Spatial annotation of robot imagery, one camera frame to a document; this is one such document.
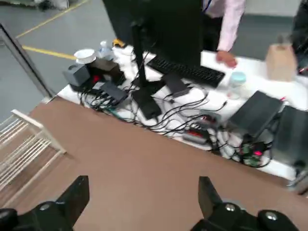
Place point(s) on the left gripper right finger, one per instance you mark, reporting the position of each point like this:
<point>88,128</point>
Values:
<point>240,219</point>

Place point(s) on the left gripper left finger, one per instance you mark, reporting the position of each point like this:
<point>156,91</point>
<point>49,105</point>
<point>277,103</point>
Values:
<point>48,216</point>

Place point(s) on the green circuit board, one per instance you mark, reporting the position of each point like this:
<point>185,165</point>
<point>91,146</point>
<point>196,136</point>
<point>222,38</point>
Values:
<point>252,155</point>

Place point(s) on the grey power strip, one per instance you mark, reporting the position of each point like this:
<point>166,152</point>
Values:
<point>196,137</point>

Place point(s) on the black finned metal box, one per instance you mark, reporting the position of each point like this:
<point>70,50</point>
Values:
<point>293,134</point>
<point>257,111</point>

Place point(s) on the clear jar pale blue lid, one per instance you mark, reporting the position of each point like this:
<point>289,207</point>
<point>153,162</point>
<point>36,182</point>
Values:
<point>237,84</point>

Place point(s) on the black port hub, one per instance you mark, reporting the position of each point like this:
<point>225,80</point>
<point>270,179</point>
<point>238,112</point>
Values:
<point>114,92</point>

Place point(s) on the grey tissue box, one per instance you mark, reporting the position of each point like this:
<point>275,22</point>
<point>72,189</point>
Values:
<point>77,75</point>

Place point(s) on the black power adapter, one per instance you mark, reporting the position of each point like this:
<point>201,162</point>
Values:
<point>175,84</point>

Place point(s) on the black keyboard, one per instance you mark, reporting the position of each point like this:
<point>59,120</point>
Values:
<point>192,72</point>

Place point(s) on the black box red label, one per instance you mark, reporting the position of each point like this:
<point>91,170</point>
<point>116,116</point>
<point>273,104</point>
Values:
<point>106,68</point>

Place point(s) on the light brown block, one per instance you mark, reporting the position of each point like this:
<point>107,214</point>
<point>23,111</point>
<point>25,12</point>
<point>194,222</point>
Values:
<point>281,62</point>

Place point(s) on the white stacked bowls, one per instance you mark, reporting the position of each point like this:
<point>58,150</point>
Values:
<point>84,55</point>

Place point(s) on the clear water bottle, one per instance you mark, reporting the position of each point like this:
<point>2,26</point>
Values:
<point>106,50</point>

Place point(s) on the person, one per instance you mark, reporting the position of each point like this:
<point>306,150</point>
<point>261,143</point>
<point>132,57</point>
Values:
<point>300,29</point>
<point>231,21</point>

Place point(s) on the black computer monitor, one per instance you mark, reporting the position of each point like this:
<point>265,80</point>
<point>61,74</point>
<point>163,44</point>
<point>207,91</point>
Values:
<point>168,29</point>

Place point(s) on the aluminium corner frame post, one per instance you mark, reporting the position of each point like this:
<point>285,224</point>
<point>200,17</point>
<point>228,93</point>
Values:
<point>26,57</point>

